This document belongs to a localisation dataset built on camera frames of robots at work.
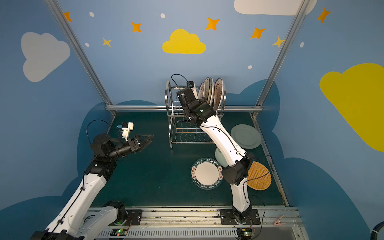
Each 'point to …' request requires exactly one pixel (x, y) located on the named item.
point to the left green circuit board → (119, 232)
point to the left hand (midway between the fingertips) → (153, 140)
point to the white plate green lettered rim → (207, 173)
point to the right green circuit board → (244, 232)
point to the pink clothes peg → (278, 222)
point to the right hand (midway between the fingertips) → (199, 100)
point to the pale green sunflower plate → (220, 158)
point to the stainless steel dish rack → (181, 130)
